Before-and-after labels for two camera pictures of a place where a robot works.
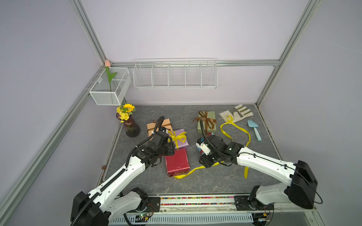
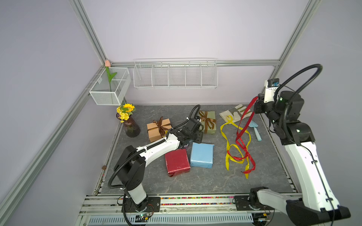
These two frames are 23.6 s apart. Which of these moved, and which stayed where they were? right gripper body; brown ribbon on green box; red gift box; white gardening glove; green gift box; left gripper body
Moved: right gripper body; left gripper body
Stayed: green gift box; brown ribbon on green box; white gardening glove; red gift box
